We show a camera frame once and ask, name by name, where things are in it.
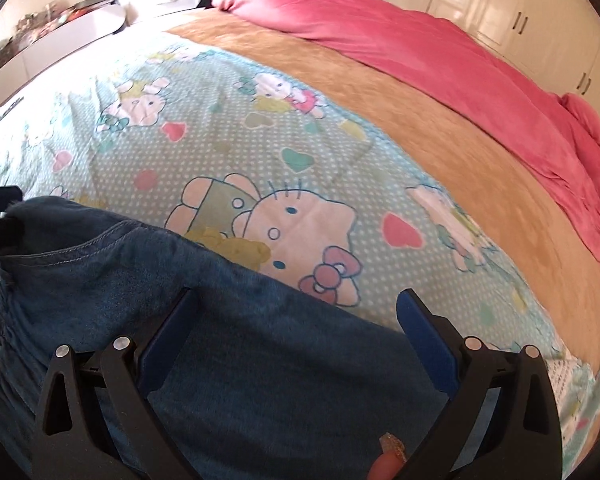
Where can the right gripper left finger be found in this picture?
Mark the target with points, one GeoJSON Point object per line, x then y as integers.
{"type": "Point", "coordinates": [71, 437]}

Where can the white curved tv stand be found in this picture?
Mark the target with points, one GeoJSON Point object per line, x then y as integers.
{"type": "Point", "coordinates": [58, 44]}

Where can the tan plush blanket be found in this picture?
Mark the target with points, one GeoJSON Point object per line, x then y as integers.
{"type": "Point", "coordinates": [487, 181]}

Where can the right hand with painted nails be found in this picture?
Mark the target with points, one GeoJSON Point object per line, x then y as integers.
{"type": "Point", "coordinates": [391, 460]}

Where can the blue denim pants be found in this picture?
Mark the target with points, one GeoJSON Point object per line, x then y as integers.
{"type": "Point", "coordinates": [270, 384]}

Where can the pink duvet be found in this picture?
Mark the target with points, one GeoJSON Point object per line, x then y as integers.
{"type": "Point", "coordinates": [557, 138]}

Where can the Hello Kitty bed sheet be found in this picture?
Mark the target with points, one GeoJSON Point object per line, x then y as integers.
{"type": "Point", "coordinates": [207, 145]}

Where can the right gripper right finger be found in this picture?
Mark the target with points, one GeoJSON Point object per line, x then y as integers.
{"type": "Point", "coordinates": [523, 439]}

